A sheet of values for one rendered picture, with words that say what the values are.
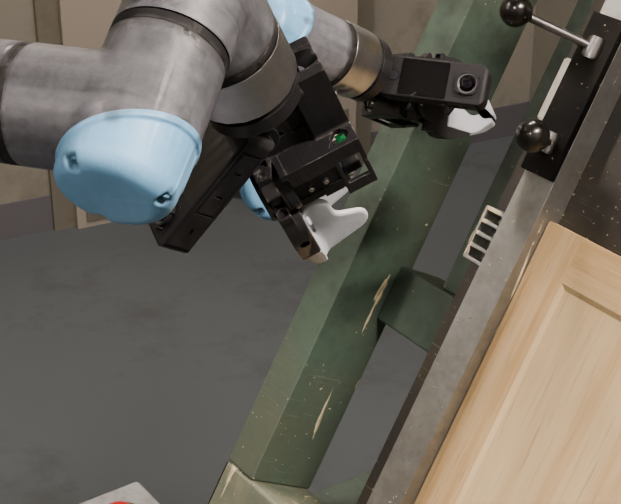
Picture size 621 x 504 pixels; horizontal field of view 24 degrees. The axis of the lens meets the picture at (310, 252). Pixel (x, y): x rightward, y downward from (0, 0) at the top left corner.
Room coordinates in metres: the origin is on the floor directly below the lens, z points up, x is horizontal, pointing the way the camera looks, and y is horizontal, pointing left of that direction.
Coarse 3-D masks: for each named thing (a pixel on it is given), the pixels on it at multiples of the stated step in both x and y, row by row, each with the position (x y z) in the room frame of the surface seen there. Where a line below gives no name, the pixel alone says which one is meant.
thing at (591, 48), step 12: (504, 0) 1.60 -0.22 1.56; (516, 0) 1.59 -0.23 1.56; (528, 0) 1.60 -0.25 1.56; (504, 12) 1.59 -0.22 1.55; (516, 12) 1.58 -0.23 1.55; (528, 12) 1.59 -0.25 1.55; (516, 24) 1.59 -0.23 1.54; (540, 24) 1.60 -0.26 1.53; (552, 24) 1.60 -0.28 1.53; (564, 36) 1.60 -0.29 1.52; (576, 36) 1.60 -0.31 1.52; (588, 48) 1.60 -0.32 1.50; (600, 48) 1.60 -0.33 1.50
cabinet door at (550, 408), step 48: (576, 240) 1.50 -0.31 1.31; (528, 288) 1.50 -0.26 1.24; (576, 288) 1.46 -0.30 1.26; (528, 336) 1.46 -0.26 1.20; (576, 336) 1.43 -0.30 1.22; (480, 384) 1.47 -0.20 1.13; (528, 384) 1.43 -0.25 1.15; (576, 384) 1.39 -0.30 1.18; (480, 432) 1.43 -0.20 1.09; (528, 432) 1.39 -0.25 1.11; (576, 432) 1.35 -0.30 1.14; (432, 480) 1.43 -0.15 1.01; (480, 480) 1.39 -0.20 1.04; (528, 480) 1.35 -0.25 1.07; (576, 480) 1.32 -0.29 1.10
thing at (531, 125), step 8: (528, 120) 1.48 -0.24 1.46; (536, 120) 1.48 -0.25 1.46; (520, 128) 1.48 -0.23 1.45; (528, 128) 1.47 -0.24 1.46; (536, 128) 1.47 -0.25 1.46; (544, 128) 1.47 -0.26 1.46; (520, 136) 1.47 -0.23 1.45; (528, 136) 1.47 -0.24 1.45; (536, 136) 1.47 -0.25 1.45; (544, 136) 1.47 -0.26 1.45; (552, 136) 1.56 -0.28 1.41; (520, 144) 1.47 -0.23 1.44; (528, 144) 1.47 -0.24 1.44; (536, 144) 1.46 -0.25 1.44; (544, 144) 1.47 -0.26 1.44; (552, 144) 1.56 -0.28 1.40; (544, 152) 1.56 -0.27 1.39
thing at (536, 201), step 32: (608, 0) 1.64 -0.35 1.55; (608, 96) 1.59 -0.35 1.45; (576, 160) 1.56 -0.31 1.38; (544, 192) 1.54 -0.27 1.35; (512, 224) 1.55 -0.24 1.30; (544, 224) 1.54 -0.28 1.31; (512, 256) 1.52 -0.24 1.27; (480, 288) 1.53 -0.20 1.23; (512, 288) 1.51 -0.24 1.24; (480, 320) 1.50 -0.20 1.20; (448, 352) 1.50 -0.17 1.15; (480, 352) 1.49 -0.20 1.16; (448, 384) 1.48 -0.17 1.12; (416, 416) 1.48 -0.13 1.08; (448, 416) 1.46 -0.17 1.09; (416, 448) 1.45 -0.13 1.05; (384, 480) 1.45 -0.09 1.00; (416, 480) 1.43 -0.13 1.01
